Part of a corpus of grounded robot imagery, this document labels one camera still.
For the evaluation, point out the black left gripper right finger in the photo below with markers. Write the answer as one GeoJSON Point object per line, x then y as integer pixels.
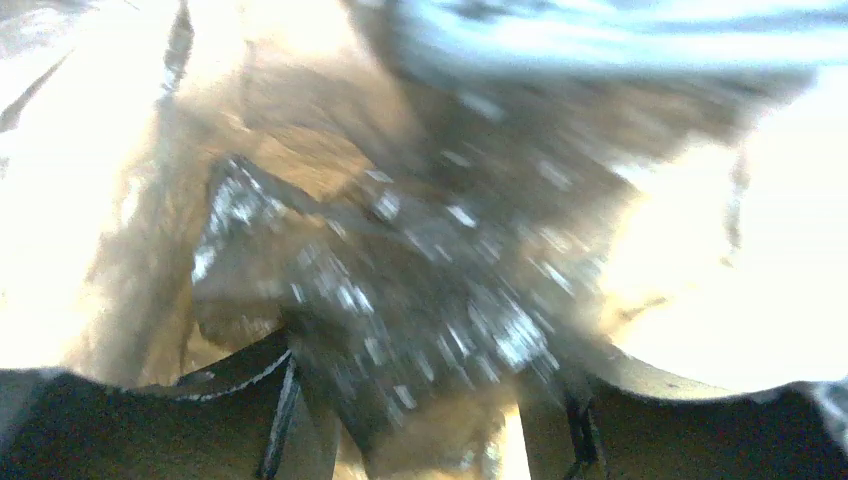
{"type": "Point", "coordinates": [635, 421]}

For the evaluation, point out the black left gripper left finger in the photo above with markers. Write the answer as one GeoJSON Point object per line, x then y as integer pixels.
{"type": "Point", "coordinates": [243, 417]}

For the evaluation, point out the dark translucent trash bag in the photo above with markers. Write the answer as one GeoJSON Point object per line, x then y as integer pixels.
{"type": "Point", "coordinates": [448, 254]}

